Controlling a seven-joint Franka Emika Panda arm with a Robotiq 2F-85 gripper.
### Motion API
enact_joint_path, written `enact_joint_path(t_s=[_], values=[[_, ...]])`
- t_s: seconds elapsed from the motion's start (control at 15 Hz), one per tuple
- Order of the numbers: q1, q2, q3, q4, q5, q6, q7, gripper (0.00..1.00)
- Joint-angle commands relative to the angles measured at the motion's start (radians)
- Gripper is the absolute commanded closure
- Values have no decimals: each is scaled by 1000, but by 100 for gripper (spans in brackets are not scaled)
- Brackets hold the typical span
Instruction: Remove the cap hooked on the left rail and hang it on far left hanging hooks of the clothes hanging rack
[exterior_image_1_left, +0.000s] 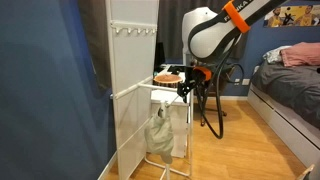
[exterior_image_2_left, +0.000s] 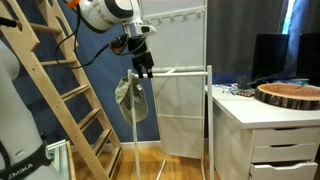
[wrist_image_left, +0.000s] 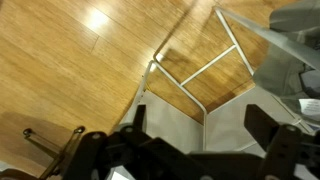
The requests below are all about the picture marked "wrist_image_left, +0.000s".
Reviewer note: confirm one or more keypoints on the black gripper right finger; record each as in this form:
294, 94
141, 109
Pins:
286, 150

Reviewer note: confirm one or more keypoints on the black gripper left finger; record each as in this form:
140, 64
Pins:
100, 150

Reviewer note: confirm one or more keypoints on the white metal clothes rack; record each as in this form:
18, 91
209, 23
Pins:
208, 65

